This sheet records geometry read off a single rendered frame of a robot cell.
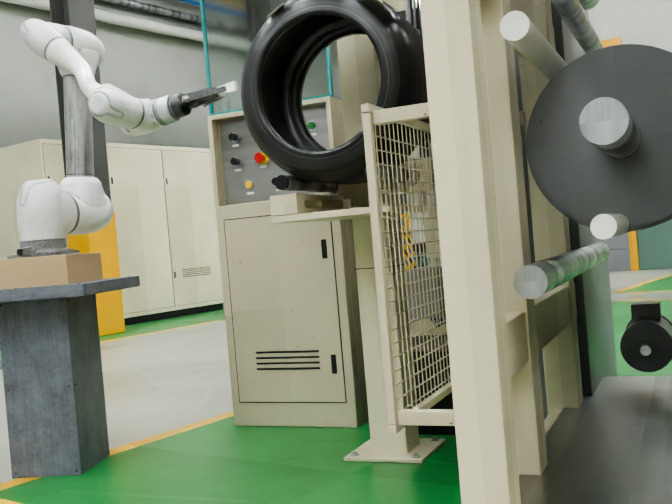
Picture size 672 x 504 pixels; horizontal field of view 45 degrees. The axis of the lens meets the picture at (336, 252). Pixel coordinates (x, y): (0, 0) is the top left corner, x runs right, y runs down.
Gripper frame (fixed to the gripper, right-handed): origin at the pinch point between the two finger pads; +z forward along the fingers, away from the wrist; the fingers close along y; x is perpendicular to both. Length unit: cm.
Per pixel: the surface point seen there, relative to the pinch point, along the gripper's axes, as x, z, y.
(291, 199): 40.7, 19.3, -11.7
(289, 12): -11.5, 31.1, -11.3
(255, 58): -2.2, 17.4, -11.4
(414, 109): 36, 75, -60
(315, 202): 41.3, 19.0, 5.1
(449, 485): 130, 44, -1
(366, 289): 71, 21, 25
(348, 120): 15.5, 27.7, 25.3
